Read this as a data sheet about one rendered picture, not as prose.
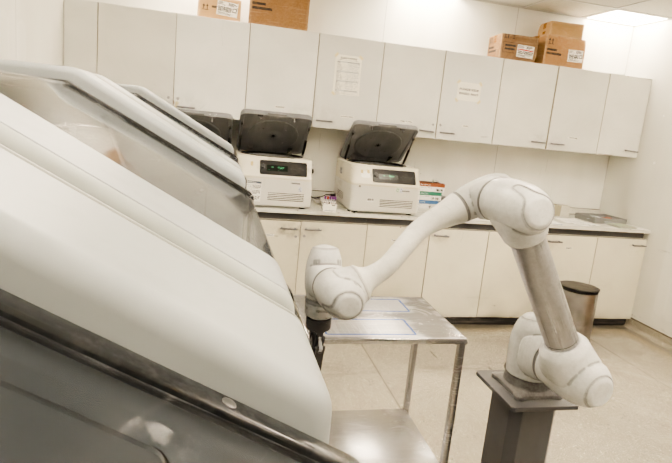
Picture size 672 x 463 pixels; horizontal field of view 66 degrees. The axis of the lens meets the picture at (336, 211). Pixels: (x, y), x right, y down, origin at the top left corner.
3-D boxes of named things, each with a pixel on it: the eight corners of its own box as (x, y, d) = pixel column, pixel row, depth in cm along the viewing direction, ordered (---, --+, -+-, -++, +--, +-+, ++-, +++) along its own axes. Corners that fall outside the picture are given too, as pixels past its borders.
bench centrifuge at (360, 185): (349, 212, 390) (358, 119, 378) (332, 198, 449) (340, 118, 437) (418, 216, 402) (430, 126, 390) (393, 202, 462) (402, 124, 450)
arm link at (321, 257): (298, 290, 155) (309, 306, 142) (303, 240, 152) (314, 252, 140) (333, 290, 158) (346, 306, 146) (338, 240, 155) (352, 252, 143)
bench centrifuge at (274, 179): (234, 206, 369) (240, 107, 358) (231, 192, 429) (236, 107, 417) (311, 210, 383) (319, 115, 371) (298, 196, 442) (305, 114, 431)
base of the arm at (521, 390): (527, 369, 200) (529, 355, 200) (563, 400, 179) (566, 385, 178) (484, 369, 196) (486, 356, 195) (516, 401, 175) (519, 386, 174)
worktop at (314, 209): (48, 200, 340) (48, 195, 340) (74, 185, 402) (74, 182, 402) (650, 233, 451) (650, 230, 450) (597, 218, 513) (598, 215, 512)
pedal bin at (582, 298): (568, 349, 403) (579, 292, 395) (539, 329, 440) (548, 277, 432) (602, 349, 411) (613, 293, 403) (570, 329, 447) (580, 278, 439)
